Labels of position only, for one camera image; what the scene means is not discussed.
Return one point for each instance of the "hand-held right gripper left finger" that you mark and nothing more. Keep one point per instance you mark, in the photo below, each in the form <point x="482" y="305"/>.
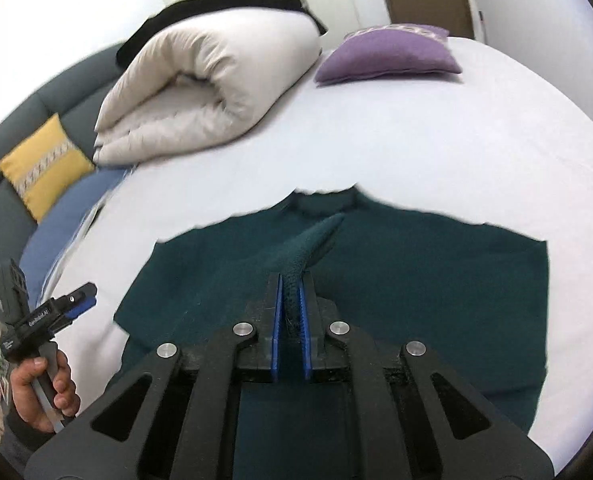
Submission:
<point x="277" y="330"/>

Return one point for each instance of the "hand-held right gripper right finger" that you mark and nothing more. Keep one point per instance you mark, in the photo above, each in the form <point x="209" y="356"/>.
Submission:
<point x="304" y="340"/>

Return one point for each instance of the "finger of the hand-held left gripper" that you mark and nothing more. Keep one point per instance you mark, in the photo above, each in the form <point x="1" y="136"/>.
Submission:
<point x="80" y="309"/>
<point x="81" y="294"/>

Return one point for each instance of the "dark green sweater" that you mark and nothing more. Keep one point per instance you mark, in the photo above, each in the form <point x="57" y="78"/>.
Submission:
<point x="426" y="285"/>

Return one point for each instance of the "person's left hand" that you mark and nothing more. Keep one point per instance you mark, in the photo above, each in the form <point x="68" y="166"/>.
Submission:
<point x="29" y="400"/>

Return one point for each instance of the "blue pillow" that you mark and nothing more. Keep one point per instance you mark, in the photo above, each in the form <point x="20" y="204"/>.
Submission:
<point x="61" y="220"/>

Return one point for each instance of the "yellow cushion with patterned band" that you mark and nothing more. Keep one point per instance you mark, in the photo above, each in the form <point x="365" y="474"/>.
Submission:
<point x="41" y="170"/>

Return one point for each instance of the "grey upholstered headboard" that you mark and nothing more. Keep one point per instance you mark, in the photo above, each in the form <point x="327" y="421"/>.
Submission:
<point x="6" y="120"/>

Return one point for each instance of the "bed with white sheet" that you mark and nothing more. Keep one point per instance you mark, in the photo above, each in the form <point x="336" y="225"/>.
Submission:
<point x="376" y="135"/>

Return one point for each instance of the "rolled beige duvet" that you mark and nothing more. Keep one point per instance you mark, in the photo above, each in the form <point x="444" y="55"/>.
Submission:
<point x="201" y="85"/>

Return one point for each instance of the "purple cushion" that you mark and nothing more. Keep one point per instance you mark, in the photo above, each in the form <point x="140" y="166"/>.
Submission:
<point x="386" y="55"/>

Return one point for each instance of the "black blanket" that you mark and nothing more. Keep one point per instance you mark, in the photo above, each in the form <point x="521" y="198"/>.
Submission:
<point x="176" y="12"/>

